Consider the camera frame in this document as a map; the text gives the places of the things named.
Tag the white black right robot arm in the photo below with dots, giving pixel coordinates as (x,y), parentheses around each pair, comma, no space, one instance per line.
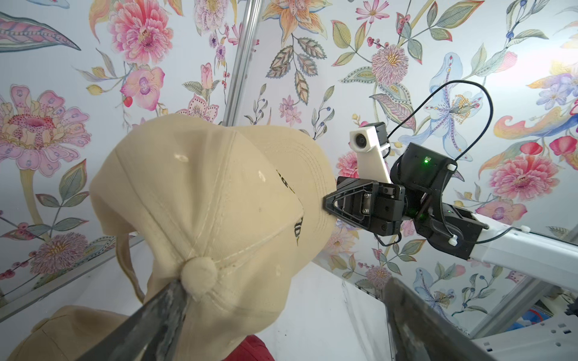
(414,192)

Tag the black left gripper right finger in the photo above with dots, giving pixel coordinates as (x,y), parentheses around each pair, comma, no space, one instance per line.
(417,332)

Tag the red Colorado cap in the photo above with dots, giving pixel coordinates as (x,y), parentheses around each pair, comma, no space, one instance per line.
(251,349)

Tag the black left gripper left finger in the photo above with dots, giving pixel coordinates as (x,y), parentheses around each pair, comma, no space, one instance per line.
(152,333)

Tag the tan cap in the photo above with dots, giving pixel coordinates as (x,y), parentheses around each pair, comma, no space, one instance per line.
(233,213)
(68,334)

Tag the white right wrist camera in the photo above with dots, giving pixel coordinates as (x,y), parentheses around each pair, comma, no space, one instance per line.
(371,145)

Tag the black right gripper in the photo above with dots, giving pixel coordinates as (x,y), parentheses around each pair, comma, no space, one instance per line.
(369,205)

